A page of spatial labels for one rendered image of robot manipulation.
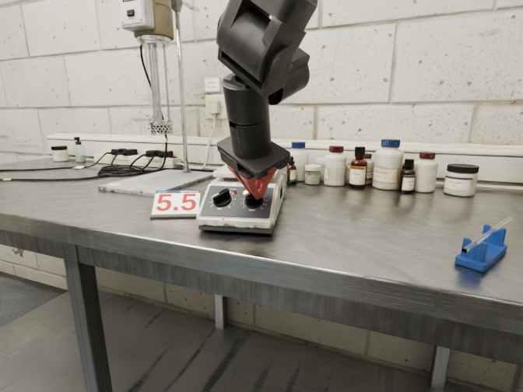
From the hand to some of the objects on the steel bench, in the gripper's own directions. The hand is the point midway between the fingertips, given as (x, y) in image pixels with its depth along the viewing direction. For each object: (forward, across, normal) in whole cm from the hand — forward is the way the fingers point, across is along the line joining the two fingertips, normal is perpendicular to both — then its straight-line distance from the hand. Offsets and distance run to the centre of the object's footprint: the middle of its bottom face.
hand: (257, 192), depth 52 cm
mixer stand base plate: (+23, -43, -3) cm, 49 cm away
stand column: (+28, -49, +6) cm, 57 cm away
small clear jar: (+25, -14, +29) cm, 41 cm away
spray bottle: (+40, -103, -18) cm, 112 cm away
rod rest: (+2, +30, +16) cm, 34 cm away
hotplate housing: (+10, -5, 0) cm, 11 cm away
